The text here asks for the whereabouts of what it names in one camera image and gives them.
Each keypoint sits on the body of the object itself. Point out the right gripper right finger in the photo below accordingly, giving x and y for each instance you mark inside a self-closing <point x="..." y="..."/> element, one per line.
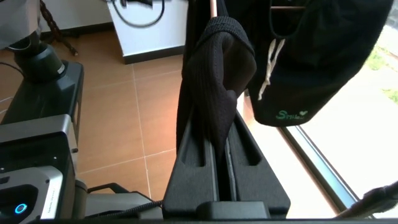
<point x="258" y="183"/>

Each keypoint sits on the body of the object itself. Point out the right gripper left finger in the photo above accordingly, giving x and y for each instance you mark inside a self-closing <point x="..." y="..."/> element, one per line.
<point x="186" y="186"/>

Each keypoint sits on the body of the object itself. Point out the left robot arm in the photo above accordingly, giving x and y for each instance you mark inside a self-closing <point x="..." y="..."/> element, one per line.
<point x="40" y="62"/>

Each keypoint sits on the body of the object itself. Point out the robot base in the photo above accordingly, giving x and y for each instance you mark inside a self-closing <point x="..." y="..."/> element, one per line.
<point x="37" y="146"/>

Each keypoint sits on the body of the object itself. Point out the pink clothes hanger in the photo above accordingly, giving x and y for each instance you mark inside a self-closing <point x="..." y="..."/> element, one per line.
<point x="213" y="7"/>

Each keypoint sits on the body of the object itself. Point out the window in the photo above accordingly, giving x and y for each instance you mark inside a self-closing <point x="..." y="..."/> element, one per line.
<point x="326" y="174"/>

